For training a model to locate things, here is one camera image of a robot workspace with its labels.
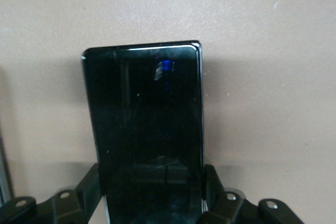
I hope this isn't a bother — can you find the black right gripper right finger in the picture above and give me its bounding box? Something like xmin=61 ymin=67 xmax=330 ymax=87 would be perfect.
xmin=202 ymin=164 xmax=313 ymax=224

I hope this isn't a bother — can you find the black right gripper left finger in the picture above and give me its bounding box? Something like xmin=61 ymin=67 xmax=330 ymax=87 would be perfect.
xmin=0 ymin=163 xmax=106 ymax=224

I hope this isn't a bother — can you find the black smartphone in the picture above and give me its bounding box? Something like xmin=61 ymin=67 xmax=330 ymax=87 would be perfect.
xmin=80 ymin=39 xmax=208 ymax=224

